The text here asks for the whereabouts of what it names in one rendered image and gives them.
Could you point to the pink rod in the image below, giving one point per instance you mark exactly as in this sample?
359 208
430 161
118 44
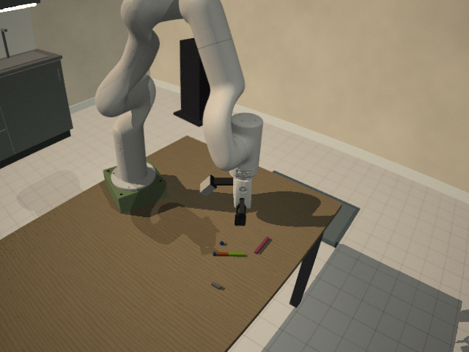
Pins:
261 245

